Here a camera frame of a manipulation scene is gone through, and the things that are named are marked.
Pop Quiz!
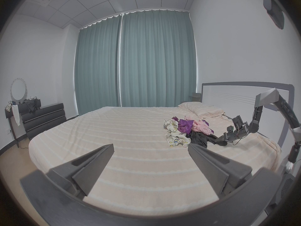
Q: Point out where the purple satin garment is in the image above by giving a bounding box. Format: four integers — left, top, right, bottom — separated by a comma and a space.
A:
172, 116, 210, 134

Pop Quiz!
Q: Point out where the cream pillow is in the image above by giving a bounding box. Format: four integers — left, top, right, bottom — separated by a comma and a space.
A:
177, 101, 226, 118

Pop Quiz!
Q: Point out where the dark grey chest of drawers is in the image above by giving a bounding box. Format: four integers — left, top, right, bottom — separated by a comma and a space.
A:
21, 103, 67, 140

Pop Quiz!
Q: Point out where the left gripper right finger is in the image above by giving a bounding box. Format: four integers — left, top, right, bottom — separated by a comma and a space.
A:
187, 143, 254, 197

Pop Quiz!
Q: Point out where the pink garment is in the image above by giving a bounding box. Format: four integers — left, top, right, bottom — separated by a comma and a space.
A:
185, 115, 213, 135

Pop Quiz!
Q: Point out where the round white mirror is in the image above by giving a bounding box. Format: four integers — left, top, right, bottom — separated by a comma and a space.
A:
11, 78, 28, 102

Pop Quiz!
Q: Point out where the black T-shirt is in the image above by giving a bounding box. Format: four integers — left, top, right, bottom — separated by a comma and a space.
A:
186, 130, 219, 148

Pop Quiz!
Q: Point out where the blue-green curtain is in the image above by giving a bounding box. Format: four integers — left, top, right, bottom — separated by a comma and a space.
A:
120, 9, 198, 108
74, 16, 123, 116

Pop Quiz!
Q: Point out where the white printed garment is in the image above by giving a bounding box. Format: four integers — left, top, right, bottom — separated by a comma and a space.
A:
163, 118, 191, 148

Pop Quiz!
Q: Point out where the bed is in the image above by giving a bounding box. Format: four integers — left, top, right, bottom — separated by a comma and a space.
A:
28, 82, 295, 217

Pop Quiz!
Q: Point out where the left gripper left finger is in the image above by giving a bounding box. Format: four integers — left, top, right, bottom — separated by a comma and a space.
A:
46, 144, 115, 198

